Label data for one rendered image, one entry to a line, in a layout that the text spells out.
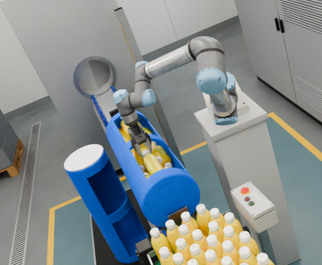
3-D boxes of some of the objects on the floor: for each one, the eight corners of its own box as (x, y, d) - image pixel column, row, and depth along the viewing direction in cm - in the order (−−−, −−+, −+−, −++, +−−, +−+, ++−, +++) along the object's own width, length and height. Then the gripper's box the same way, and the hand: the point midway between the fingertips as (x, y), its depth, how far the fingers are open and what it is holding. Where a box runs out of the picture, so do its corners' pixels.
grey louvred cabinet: (292, 63, 506) (268, -56, 437) (429, 139, 316) (424, -51, 248) (252, 80, 504) (222, -38, 435) (366, 167, 315) (344, -17, 246)
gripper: (138, 110, 201) (153, 144, 212) (117, 120, 200) (133, 154, 210) (143, 116, 194) (158, 152, 204) (122, 127, 192) (137, 162, 203)
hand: (146, 153), depth 204 cm, fingers closed on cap, 4 cm apart
